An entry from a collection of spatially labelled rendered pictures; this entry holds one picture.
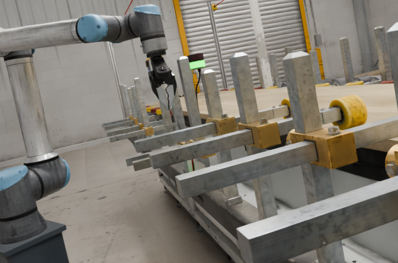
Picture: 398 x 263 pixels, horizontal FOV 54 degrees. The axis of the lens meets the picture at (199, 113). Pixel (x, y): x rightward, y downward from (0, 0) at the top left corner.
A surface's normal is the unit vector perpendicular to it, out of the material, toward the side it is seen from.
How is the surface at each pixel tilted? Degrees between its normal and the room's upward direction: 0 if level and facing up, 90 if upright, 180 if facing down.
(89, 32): 91
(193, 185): 90
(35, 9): 90
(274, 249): 90
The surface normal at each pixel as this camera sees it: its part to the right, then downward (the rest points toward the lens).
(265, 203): 0.29, 0.04
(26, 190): 0.89, -0.14
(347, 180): -0.94, 0.22
